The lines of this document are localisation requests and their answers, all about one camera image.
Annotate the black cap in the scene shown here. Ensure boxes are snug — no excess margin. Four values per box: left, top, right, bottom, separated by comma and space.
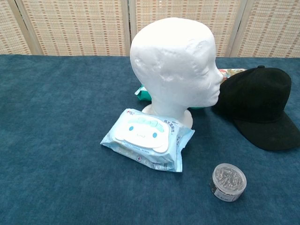
212, 65, 300, 151

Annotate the white foam mannequin head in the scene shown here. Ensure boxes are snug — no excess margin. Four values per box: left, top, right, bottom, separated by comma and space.
129, 16, 224, 129

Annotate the pink card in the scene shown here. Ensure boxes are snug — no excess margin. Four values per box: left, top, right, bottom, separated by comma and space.
134, 84, 208, 111

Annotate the light blue wet wipes pack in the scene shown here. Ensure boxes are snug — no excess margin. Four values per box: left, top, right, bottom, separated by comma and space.
100, 108, 195, 173

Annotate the blue velvet table cover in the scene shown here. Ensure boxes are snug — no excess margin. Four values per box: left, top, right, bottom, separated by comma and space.
0, 54, 300, 225

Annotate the woven bamboo screen panel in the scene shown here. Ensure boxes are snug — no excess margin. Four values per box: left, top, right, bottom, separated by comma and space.
15, 0, 131, 57
0, 0, 36, 56
234, 0, 300, 59
128, 0, 248, 58

